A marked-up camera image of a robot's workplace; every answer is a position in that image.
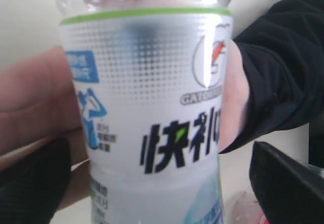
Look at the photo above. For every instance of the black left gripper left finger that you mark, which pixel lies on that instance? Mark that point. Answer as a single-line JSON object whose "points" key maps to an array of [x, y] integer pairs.
{"points": [[33, 188]]}

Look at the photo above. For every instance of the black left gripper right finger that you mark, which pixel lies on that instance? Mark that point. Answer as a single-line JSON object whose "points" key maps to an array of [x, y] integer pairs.
{"points": [[287, 190]]}

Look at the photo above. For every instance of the pink peach label bottle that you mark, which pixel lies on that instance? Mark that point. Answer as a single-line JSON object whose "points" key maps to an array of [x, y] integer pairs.
{"points": [[247, 210]]}

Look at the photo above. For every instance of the green label clear bottle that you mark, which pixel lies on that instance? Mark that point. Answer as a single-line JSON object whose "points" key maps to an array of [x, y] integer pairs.
{"points": [[148, 76]]}

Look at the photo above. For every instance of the person's open bare hand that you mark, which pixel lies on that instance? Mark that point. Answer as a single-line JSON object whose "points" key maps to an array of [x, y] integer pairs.
{"points": [[44, 90]]}

